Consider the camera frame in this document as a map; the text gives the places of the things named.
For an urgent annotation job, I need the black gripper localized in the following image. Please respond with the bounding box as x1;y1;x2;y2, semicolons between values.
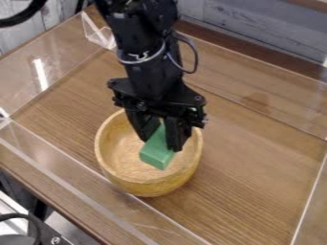
109;48;206;152

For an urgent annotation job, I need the green rectangular block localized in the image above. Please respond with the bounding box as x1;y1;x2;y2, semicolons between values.
139;123;175;170

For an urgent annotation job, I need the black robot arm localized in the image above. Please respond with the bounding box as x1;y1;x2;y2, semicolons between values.
95;0;206;152

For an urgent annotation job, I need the brown wooden bowl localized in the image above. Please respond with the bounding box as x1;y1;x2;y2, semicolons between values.
95;110;204;197

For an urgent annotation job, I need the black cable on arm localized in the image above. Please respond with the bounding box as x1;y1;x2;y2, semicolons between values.
165;30;200;75

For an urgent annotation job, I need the clear acrylic corner bracket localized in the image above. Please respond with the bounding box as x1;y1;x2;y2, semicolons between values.
81;11;117;51

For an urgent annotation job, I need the black cable lower left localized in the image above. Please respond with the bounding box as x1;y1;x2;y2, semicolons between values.
0;212;63;245

